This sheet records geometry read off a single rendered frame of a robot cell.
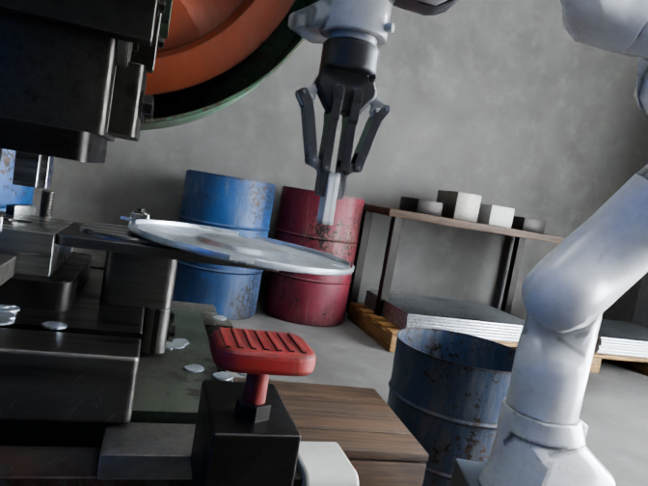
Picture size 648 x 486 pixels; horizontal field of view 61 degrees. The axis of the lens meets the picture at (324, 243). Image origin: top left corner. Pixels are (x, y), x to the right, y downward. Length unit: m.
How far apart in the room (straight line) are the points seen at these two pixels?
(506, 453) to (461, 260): 3.85
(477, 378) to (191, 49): 1.08
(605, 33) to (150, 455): 0.69
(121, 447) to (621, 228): 0.69
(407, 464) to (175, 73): 0.92
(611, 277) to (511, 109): 4.12
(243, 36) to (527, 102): 4.11
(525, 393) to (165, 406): 0.56
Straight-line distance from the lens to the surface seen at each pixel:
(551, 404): 0.91
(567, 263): 0.82
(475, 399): 1.59
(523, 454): 0.93
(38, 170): 0.69
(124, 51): 0.64
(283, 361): 0.37
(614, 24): 0.79
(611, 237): 0.86
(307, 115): 0.71
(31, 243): 0.64
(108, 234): 0.65
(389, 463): 1.27
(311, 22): 0.76
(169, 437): 0.51
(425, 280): 4.60
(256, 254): 0.66
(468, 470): 1.03
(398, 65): 4.45
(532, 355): 0.92
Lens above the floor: 0.87
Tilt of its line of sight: 5 degrees down
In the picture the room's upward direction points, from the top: 10 degrees clockwise
